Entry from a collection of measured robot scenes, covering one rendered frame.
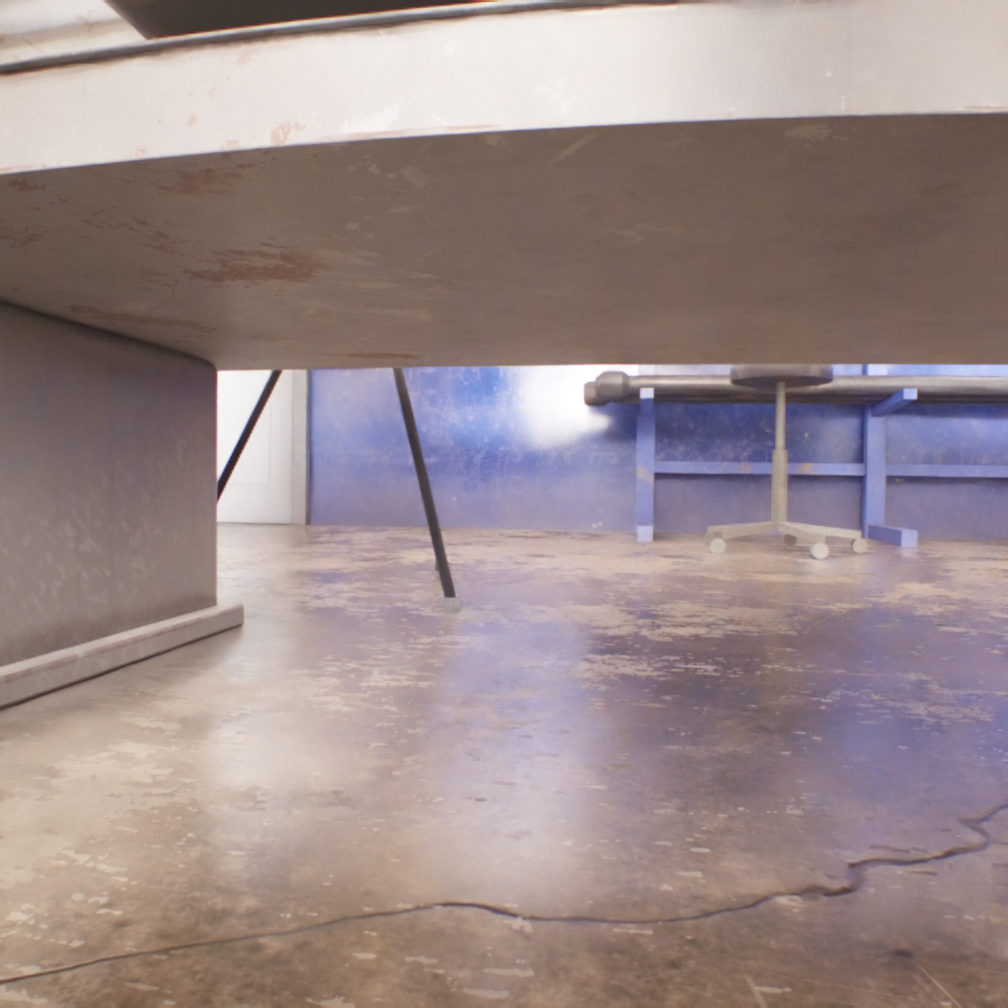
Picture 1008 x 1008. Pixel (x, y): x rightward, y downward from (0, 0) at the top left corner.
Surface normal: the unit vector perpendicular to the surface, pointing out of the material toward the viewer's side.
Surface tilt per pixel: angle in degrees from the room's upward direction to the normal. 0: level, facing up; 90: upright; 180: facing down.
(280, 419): 90
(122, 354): 90
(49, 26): 90
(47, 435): 90
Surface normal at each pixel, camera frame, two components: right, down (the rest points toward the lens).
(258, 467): -0.17, 0.03
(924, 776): 0.01, -1.00
